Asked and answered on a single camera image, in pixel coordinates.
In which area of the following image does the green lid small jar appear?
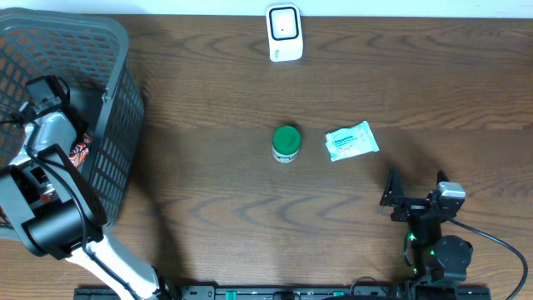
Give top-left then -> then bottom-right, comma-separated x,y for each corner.
271,125 -> 301,163

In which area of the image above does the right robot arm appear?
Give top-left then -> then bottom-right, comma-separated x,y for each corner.
380,169 -> 473,299

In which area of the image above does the white barcode scanner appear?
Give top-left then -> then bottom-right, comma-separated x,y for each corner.
266,4 -> 304,63

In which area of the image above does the light green wet wipes pack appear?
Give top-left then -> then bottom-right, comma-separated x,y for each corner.
325,121 -> 380,162

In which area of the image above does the red brown candy bar wrapper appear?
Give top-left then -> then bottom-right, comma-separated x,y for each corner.
69,133 -> 93,168

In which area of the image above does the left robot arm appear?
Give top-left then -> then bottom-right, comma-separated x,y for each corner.
1,76 -> 178,299

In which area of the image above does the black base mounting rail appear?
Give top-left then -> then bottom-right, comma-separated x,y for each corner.
73,284 -> 492,300

